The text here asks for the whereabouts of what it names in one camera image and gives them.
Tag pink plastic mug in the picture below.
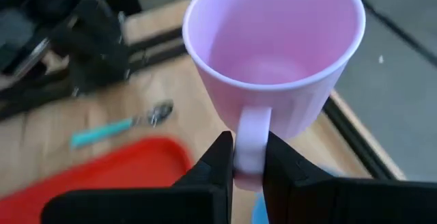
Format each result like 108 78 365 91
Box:
182 0 367 193

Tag red plastic tray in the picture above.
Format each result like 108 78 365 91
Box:
0 135 194 224

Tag teal-handled metal spoon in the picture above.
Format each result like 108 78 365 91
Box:
70 99 175 150

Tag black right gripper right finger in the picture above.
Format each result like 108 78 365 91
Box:
262 131 437 224

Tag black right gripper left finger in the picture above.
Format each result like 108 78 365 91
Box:
40 130 235 224

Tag blue plastic bowl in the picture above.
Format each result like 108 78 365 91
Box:
251 192 270 224

